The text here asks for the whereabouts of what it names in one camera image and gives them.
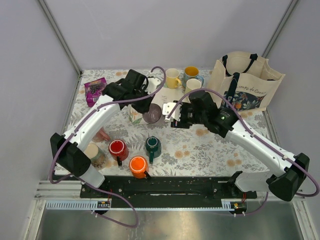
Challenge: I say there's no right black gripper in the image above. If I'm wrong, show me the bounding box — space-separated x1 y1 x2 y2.
170 101 207 130

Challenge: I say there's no mauve purple mug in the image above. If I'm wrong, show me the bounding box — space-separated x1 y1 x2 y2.
142 103 163 124

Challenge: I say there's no light green mug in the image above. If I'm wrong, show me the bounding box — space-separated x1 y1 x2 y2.
185 78 202 94

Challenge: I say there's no blue floral mug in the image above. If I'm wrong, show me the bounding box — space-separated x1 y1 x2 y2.
182 66 205 88

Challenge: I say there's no dark green mug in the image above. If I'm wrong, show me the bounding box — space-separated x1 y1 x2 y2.
145 136 162 164

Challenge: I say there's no yellow mug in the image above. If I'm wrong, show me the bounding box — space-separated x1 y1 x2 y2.
165 68 182 89

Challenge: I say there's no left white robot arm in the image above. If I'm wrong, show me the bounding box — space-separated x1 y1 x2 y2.
50 69 162 198

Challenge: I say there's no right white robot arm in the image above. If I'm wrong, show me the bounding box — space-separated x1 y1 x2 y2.
162 89 310 202

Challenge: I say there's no red mug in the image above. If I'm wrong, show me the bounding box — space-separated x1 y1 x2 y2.
108 139 129 167

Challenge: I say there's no pink patterned mug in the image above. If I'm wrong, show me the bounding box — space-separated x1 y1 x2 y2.
92 127 111 143

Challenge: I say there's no orange mug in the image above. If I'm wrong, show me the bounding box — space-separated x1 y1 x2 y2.
129 155 151 180

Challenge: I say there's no cream floral mug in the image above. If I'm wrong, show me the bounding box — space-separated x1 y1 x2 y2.
84 143 109 170

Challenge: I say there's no leaf print tray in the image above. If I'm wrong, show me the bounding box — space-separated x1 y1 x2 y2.
127 79 196 125

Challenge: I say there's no floral tablecloth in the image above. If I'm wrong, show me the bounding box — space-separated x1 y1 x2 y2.
67 69 271 177

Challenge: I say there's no purple snack box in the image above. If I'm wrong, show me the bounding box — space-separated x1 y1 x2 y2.
84 77 107 108

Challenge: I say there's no beige canvas tote bag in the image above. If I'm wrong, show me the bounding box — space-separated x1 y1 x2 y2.
206 51 285 112

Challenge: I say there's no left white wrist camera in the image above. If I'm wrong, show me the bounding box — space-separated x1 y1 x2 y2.
145 75 162 95

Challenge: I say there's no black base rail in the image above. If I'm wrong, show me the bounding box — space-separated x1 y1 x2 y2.
79 174 258 210

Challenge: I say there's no white cable duct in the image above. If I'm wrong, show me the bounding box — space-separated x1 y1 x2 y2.
45 199 247 213

